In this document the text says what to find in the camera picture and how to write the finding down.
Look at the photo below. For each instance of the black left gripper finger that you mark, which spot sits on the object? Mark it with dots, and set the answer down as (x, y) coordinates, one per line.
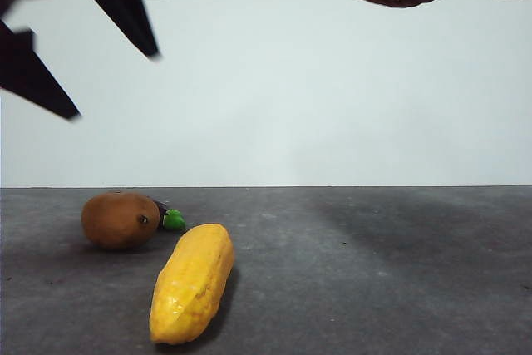
(29, 76)
(120, 1)

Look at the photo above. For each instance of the brown potato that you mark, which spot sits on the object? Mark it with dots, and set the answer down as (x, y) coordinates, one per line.
(118, 220)

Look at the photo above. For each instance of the purple eggplant with green stem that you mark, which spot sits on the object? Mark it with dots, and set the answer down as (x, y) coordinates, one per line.
(174, 221)

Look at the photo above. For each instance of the yellow corn cob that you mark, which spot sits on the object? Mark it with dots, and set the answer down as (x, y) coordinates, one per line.
(195, 280)

